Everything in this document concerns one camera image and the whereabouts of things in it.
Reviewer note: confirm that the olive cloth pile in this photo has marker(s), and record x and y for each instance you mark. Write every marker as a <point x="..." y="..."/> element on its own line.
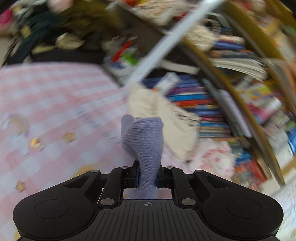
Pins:
<point x="87" y="23"/>

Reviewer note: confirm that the row of colourful books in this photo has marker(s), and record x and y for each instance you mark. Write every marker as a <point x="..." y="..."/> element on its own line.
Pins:
<point x="196" y="102"/>

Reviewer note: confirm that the small yellow toy figure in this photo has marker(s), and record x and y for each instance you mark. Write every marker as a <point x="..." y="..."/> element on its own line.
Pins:
<point x="35" y="142"/>

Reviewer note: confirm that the white jar green lid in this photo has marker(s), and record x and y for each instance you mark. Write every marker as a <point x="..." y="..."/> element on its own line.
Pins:
<point x="122" y="62"/>

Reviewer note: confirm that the pink checked table mat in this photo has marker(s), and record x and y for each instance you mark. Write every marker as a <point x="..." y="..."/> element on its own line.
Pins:
<point x="57" y="97"/>

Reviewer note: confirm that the white wrist watch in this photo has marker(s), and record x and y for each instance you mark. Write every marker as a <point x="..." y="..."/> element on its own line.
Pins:
<point x="67" y="40"/>

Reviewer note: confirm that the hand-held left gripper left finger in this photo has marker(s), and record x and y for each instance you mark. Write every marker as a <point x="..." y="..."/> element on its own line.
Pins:
<point x="133" y="176"/>

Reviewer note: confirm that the white shelf post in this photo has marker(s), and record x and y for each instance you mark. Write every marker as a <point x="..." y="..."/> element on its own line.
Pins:
<point x="161" y="44"/>

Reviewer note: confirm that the cream cloth garment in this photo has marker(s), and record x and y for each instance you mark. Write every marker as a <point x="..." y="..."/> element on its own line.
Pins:
<point x="152" y="102"/>

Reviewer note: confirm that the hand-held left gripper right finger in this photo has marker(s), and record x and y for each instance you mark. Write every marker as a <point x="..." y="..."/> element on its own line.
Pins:
<point x="163" y="178"/>

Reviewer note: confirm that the dark green cloth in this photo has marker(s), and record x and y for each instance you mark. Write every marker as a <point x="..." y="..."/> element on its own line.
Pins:
<point x="34" y="37"/>

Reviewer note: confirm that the white cardboard box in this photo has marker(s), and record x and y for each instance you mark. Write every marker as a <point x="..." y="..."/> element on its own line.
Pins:
<point x="167" y="82"/>

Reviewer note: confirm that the white and pink bunny plush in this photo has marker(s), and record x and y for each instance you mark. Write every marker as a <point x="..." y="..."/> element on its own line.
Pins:
<point x="212" y="157"/>

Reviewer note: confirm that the purple and brown knit sweater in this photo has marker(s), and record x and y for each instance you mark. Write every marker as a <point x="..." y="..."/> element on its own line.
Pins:
<point x="143" y="143"/>

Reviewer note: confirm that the wooden bookshelf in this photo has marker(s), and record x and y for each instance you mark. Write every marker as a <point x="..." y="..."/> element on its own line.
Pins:
<point x="252" y="120"/>

